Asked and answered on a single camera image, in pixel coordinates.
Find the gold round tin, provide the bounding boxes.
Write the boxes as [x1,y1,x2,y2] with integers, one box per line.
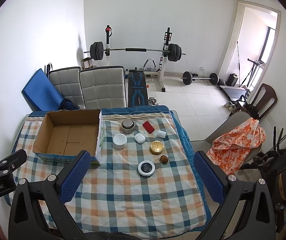
[150,140,164,155]

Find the grey quilted cushion left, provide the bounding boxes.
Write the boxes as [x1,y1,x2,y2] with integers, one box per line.
[49,67,85,109]

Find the grey quilted cushion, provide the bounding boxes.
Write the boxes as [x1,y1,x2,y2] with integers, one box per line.
[79,66,127,109]
[49,67,85,109]

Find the open cardboard box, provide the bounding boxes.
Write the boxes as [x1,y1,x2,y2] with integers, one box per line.
[33,109,103,165]

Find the orange white patterned cloth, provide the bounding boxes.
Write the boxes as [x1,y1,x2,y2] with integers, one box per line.
[206,118,266,175]

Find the barbell on rack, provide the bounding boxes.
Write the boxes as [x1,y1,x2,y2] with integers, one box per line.
[84,42,186,62]

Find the plaid checkered blanket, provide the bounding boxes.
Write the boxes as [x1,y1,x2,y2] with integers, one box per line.
[13,106,211,239]

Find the grey quilted cushion right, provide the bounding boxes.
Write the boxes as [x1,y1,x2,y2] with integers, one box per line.
[79,66,127,109]

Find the blue folded mat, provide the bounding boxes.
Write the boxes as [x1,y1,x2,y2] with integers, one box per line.
[22,69,64,111]

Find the treadmill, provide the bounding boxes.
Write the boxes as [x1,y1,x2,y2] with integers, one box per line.
[218,59,265,101]

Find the brown walnut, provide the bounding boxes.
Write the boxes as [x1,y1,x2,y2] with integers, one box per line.
[159,154,169,164]

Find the small white cylinder container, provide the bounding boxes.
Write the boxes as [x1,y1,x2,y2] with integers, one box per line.
[157,130,167,139]

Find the black blue sit-up bench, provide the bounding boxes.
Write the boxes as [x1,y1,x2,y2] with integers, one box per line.
[128,70,148,107]

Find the white earbuds case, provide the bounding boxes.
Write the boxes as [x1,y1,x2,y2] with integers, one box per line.
[134,133,146,144]

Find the floor barbell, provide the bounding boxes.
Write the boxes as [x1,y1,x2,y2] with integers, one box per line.
[181,72,219,86]

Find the white round dark-top tin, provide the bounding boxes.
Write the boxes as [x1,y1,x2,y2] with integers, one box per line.
[137,160,155,178]

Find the silver round speaker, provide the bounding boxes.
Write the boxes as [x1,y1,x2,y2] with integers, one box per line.
[121,119,135,134]

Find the dark wooden chair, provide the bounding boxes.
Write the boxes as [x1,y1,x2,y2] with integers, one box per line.
[230,83,278,120]

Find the white round jar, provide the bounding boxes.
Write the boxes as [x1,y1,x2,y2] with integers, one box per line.
[112,133,127,150]

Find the chrome dumbbell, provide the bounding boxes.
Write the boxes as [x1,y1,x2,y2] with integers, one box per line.
[148,97,158,106]

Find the red rectangular box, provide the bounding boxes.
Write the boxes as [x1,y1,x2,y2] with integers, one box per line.
[142,121,155,134]

